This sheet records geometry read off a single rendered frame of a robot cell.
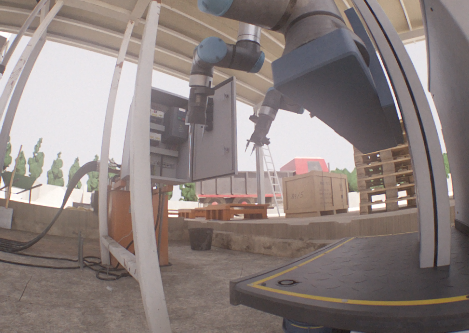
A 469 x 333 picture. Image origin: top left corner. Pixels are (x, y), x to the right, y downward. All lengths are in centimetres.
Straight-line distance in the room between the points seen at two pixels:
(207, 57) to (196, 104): 20
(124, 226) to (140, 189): 100
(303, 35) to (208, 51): 38
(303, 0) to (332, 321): 55
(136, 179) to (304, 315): 65
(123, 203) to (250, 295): 148
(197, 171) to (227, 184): 831
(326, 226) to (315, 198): 184
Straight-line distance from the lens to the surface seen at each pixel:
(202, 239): 270
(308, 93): 42
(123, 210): 174
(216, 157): 125
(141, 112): 90
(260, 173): 785
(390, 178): 259
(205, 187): 961
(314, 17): 46
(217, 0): 46
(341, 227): 191
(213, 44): 73
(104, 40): 675
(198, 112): 83
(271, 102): 109
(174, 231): 382
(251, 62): 76
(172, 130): 143
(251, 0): 46
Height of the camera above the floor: 45
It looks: 15 degrees up
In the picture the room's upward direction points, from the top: 1 degrees counter-clockwise
